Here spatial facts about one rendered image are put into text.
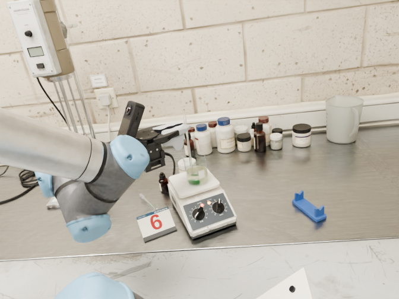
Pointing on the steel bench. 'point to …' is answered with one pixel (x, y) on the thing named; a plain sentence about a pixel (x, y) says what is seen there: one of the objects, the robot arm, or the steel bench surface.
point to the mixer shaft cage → (69, 107)
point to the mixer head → (41, 39)
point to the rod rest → (317, 215)
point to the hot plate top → (181, 187)
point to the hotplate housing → (196, 201)
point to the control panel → (209, 218)
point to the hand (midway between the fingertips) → (184, 124)
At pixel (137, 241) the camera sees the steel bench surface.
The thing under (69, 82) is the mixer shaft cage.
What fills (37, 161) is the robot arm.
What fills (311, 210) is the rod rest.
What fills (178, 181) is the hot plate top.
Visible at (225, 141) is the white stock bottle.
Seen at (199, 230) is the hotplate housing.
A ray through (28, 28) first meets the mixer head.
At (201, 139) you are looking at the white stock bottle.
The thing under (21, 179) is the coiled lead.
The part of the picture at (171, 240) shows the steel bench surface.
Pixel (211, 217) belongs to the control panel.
